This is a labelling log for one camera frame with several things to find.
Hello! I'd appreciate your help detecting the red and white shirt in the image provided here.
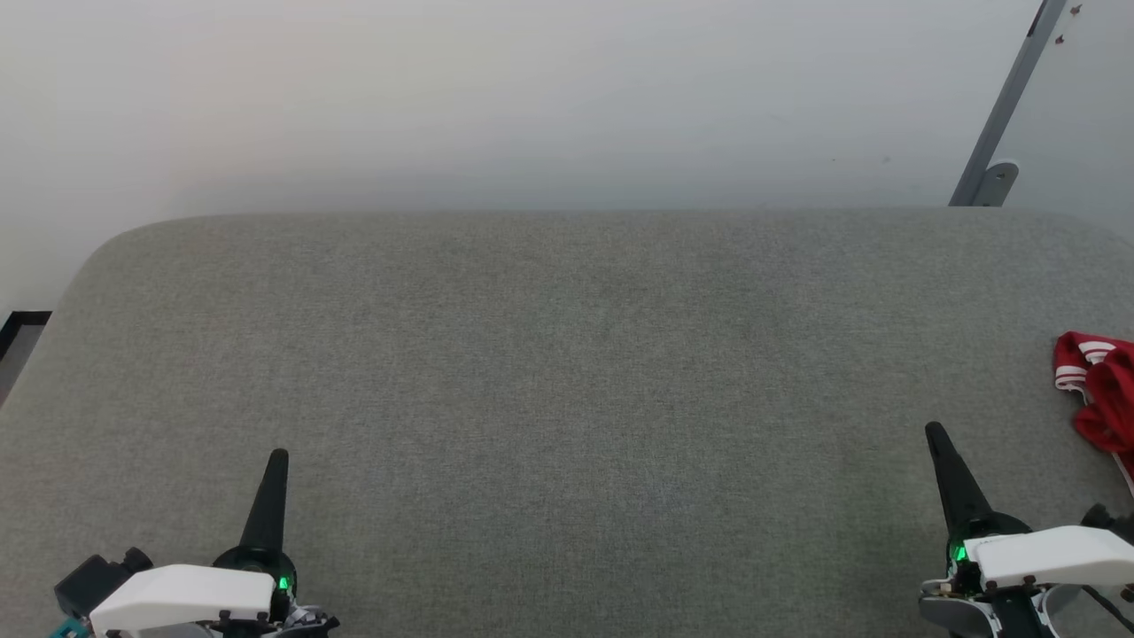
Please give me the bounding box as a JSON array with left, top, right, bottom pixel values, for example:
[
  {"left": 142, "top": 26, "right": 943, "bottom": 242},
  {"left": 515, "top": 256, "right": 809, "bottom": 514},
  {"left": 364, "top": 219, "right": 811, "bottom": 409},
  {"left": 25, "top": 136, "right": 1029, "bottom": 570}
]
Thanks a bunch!
[{"left": 1052, "top": 331, "right": 1134, "bottom": 497}]

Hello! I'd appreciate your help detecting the grey fabric sofa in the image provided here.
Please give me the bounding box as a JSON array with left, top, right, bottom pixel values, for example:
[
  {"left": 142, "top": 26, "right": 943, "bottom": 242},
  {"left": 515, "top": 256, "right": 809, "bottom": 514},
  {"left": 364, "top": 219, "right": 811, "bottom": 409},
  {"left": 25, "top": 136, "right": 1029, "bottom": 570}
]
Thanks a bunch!
[{"left": 0, "top": 206, "right": 1134, "bottom": 638}]

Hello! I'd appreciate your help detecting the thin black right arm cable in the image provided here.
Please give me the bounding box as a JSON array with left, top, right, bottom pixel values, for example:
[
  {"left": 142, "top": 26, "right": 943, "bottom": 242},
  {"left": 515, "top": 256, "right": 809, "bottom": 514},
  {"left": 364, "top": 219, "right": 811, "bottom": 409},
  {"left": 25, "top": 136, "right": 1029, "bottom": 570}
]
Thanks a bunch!
[{"left": 1081, "top": 585, "right": 1134, "bottom": 635}]

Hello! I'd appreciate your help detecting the grey metal bar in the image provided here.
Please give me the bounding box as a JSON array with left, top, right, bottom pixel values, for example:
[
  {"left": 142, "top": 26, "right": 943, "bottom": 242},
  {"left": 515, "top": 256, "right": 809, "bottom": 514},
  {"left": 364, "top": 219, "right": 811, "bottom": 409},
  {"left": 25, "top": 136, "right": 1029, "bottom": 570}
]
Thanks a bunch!
[{"left": 947, "top": 0, "right": 1069, "bottom": 208}]

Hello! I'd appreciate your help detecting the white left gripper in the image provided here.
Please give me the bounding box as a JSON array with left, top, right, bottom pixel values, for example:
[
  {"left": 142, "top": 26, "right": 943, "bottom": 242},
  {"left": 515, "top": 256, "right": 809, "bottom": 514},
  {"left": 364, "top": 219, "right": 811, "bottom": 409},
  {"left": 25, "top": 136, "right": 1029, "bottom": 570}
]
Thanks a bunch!
[{"left": 88, "top": 447, "right": 299, "bottom": 635}]

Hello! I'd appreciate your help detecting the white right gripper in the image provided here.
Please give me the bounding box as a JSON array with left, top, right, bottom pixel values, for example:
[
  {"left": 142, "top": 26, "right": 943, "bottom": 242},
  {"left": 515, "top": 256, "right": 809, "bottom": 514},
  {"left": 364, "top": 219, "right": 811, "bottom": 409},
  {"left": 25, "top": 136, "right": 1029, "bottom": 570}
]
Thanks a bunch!
[{"left": 923, "top": 421, "right": 1134, "bottom": 594}]

